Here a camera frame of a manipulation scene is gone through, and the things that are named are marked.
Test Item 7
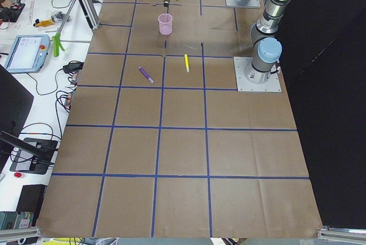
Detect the purple pen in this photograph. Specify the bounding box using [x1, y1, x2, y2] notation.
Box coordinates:
[138, 67, 154, 84]

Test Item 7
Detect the green handled grabber tool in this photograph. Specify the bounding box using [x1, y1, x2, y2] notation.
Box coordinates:
[52, 0, 76, 57]

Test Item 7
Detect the pink mesh cup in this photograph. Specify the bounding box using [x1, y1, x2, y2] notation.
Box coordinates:
[158, 13, 173, 35]

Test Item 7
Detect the yellow pen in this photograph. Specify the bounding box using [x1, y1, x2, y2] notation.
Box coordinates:
[184, 54, 190, 73]

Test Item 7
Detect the yellow small tool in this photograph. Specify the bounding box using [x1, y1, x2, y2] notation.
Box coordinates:
[33, 19, 55, 27]

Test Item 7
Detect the teach pendant tablet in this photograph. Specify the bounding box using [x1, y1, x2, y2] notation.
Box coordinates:
[5, 35, 50, 74]

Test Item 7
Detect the black monitor stand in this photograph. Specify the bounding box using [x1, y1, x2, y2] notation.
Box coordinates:
[1, 131, 58, 175]

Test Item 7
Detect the black power adapter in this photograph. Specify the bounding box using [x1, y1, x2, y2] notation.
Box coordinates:
[62, 61, 84, 74]

